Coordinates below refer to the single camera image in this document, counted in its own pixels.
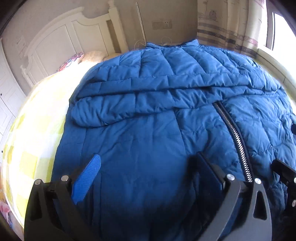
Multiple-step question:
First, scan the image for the paper notice on wall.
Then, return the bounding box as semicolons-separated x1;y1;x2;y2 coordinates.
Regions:
16;35;27;59

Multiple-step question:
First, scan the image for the colourful floral pillow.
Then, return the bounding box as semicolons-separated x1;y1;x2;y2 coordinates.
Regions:
56;52;84;73

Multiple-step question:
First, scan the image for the white wardrobe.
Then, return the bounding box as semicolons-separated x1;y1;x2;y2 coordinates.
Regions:
0;39;27;137

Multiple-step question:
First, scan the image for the blue quilted puffer jacket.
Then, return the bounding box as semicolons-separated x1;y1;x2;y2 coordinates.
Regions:
52;40;295;240

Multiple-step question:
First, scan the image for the wall power socket panel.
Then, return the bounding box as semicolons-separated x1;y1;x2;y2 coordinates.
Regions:
152;20;171;30

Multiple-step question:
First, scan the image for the white wooden headboard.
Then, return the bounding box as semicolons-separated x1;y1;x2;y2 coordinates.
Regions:
20;1;129;87

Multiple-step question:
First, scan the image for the patterned beige curtain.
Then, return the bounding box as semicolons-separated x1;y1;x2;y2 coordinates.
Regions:
197;0;267;57

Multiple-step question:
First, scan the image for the window frame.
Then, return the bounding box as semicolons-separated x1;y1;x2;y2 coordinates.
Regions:
266;1;295;61

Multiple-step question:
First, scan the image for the thin white lamp pole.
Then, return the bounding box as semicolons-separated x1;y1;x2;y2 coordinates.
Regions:
135;2;147;45

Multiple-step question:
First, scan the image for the beige pillow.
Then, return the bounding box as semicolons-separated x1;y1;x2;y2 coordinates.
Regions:
81;51;121;64

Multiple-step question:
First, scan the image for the yellow checked bed cover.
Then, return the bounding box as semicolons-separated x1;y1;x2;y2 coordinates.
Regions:
1;62;96;227

